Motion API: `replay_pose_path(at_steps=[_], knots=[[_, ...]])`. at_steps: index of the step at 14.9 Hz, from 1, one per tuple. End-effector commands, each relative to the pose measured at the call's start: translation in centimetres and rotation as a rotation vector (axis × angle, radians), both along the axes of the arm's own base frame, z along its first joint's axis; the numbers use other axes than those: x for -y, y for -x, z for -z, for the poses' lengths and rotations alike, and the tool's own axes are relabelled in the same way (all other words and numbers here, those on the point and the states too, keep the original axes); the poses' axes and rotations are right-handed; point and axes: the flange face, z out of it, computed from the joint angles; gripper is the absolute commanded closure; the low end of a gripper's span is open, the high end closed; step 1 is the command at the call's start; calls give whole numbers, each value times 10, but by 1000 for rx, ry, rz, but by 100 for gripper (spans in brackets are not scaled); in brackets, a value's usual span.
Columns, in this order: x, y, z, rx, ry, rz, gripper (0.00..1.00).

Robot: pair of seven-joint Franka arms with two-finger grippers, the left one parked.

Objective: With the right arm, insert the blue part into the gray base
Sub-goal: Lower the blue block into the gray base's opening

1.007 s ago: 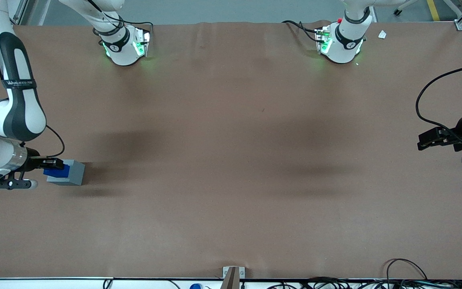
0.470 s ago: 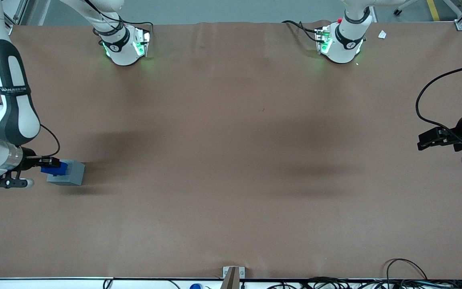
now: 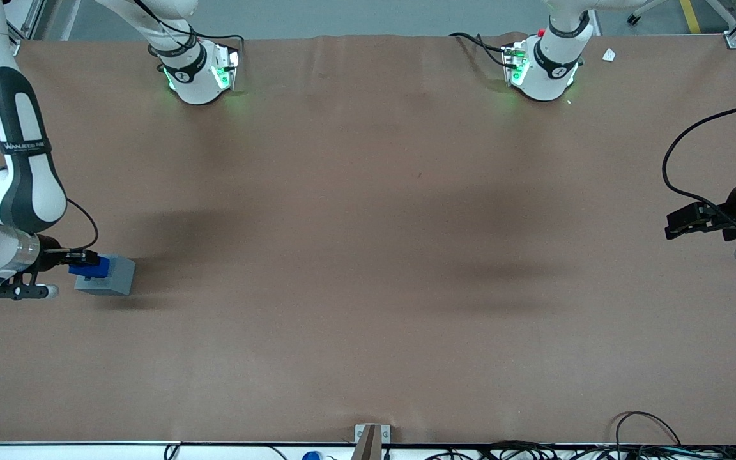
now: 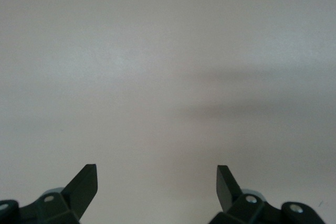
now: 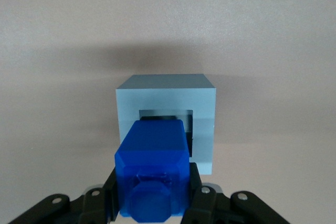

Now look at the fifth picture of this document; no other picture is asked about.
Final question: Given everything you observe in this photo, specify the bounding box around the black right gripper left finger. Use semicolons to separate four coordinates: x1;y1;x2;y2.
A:
5;163;119;224

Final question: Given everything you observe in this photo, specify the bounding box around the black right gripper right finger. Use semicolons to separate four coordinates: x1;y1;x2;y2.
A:
182;162;291;224

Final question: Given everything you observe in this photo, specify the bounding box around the blue plastic insert part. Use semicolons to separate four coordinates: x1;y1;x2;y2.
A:
114;119;191;222

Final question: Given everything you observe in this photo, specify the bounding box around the gray cube base with socket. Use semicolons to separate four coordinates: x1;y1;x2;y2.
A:
115;74;217;176

